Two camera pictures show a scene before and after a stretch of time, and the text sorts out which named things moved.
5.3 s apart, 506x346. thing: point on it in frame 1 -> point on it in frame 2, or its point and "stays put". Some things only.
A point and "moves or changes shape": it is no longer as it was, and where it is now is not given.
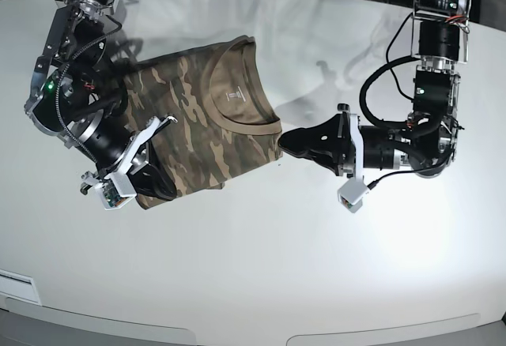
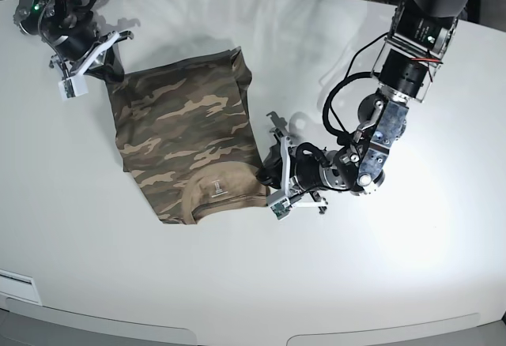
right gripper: [373, 148] -> [277, 169]
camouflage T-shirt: [224, 124] moves or changes shape
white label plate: [18, 286] stays put
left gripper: [117, 152] -> [112, 72]
